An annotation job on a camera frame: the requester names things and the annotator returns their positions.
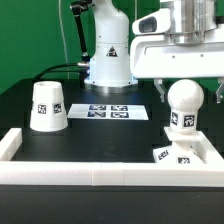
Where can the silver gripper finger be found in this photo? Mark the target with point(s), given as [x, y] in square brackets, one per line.
[158, 83]
[220, 90]

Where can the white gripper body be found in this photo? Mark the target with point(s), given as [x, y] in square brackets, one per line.
[155, 57]

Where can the white lamp bulb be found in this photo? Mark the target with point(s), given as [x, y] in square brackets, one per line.
[185, 98]

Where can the white lamp base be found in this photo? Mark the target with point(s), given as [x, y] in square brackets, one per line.
[180, 151]

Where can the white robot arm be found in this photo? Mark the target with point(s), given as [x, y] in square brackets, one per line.
[183, 39]

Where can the white lamp shade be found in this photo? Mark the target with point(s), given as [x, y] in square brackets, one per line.
[48, 112]

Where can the white marker tag sheet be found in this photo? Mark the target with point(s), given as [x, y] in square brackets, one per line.
[107, 112]

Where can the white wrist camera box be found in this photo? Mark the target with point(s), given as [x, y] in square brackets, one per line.
[154, 23]

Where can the white U-shaped border wall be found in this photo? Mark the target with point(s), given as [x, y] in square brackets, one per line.
[209, 174]

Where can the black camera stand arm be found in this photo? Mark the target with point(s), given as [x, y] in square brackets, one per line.
[77, 7]

